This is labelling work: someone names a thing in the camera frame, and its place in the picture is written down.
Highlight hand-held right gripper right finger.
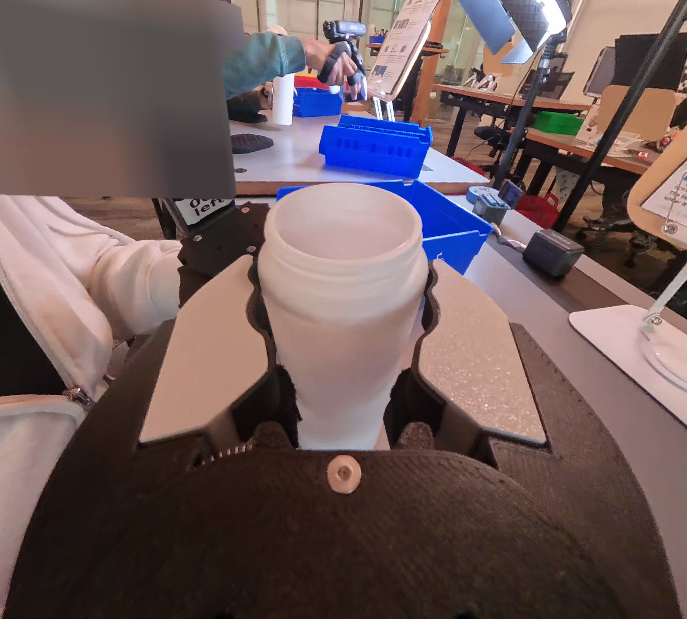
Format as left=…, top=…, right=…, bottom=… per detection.
left=416, top=258, right=548, bottom=454

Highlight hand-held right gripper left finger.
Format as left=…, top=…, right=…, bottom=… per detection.
left=138, top=254, right=277, bottom=452

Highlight blue plastic bin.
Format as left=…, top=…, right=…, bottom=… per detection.
left=275, top=179, right=494, bottom=276

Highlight white plastic bottle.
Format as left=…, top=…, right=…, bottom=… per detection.
left=271, top=73, right=297, bottom=127
left=258, top=181, right=430, bottom=451

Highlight person's left forearm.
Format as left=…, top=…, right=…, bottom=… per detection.
left=91, top=238, right=184, bottom=342

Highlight black oval wrist rest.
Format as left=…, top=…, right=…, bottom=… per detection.
left=231, top=133, right=276, bottom=155

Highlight grey charging case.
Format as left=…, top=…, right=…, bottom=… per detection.
left=522, top=229, right=585, bottom=277

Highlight small blue grey device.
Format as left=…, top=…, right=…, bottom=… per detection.
left=472, top=195, right=511, bottom=225

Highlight red mesh basket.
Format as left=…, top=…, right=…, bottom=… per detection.
left=515, top=192, right=560, bottom=228

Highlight small blue bin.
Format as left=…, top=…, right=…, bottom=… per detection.
left=292, top=87, right=344, bottom=118

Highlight person's white hoodie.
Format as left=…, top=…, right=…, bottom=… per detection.
left=0, top=195, right=137, bottom=539

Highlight person's black top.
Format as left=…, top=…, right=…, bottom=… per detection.
left=0, top=286, right=68, bottom=398

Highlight stacked small blue bins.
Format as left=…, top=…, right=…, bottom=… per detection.
left=318, top=114, right=433, bottom=180

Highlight white board stand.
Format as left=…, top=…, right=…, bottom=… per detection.
left=639, top=265, right=687, bottom=381

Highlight wooden office table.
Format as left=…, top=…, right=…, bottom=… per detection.
left=432, top=84, right=591, bottom=155
left=523, top=128, right=666, bottom=190

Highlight black light stand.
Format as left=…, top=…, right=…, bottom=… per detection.
left=493, top=31, right=568, bottom=189

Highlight green plastic bin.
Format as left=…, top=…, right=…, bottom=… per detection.
left=534, top=111, right=585, bottom=136

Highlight wooden support column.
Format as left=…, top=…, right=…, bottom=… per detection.
left=410, top=2, right=453, bottom=126

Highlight black slanted pole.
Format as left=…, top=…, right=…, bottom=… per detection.
left=553, top=0, right=687, bottom=233

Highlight grey slanted panel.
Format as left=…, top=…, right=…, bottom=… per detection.
left=367, top=0, right=474, bottom=99

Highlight light brown board panel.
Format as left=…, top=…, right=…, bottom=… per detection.
left=598, top=85, right=678, bottom=140

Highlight grey monitor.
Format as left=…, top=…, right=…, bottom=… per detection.
left=583, top=46, right=617, bottom=98

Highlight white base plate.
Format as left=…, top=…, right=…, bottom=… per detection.
left=569, top=304, right=687, bottom=427

